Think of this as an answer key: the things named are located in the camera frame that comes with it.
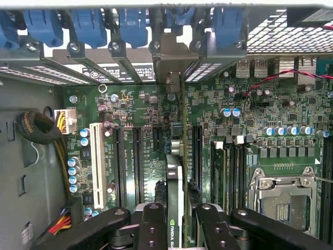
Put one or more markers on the silver CPU socket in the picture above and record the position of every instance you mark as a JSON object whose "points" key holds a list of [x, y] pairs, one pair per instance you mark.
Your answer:
{"points": [[283, 203]]}

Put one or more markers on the white power connector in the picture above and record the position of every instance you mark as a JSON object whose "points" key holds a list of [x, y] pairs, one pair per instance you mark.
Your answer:
{"points": [[68, 121]]}

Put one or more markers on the long black expansion slot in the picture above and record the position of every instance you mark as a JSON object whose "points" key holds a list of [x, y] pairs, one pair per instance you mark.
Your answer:
{"points": [[119, 166], [138, 166], [197, 156]]}

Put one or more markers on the silver rear port block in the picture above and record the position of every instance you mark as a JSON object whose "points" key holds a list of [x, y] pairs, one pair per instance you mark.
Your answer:
{"points": [[296, 69]]}

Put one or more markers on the grey metal PC case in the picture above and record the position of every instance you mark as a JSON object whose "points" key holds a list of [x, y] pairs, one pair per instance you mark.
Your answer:
{"points": [[28, 166]]}

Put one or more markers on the thin metal locking lever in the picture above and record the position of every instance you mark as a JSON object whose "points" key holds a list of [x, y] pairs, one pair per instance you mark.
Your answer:
{"points": [[323, 179]]}

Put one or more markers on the green motherboard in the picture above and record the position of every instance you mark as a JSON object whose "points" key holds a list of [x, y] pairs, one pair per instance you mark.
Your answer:
{"points": [[275, 114]]}

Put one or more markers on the silver USB port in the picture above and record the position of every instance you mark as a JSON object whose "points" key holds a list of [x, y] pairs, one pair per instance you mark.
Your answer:
{"points": [[260, 68], [242, 68]]}

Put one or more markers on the white PCI expansion slot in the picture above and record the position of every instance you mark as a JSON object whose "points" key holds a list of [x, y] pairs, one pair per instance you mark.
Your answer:
{"points": [[96, 161]]}

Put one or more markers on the blue topped capacitor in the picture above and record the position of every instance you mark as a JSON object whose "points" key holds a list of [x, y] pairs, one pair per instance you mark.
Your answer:
{"points": [[235, 112], [72, 162], [73, 179], [72, 171], [74, 188], [84, 142], [84, 132], [225, 112]]}

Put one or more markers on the short black expansion slot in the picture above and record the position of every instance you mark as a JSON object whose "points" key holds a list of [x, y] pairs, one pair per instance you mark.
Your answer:
{"points": [[157, 139]]}

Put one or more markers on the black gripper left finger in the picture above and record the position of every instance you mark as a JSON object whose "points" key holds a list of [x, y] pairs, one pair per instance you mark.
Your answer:
{"points": [[153, 224]]}

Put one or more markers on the black RAM slot bank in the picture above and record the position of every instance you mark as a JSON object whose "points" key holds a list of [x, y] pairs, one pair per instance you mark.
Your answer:
{"points": [[327, 190]]}

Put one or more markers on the black RAM slot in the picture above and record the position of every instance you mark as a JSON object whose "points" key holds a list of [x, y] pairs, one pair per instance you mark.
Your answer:
{"points": [[235, 177]]}

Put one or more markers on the blue card retention clip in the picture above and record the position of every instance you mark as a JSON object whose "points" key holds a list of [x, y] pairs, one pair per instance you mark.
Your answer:
{"points": [[182, 17], [7, 28], [134, 27], [227, 26], [89, 27], [43, 26]]}

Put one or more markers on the perforated metal slot cover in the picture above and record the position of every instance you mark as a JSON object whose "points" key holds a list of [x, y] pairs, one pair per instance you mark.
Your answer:
{"points": [[59, 74], [205, 71]]}

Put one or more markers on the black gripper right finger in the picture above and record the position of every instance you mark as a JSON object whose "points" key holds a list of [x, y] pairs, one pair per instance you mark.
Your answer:
{"points": [[213, 229]]}

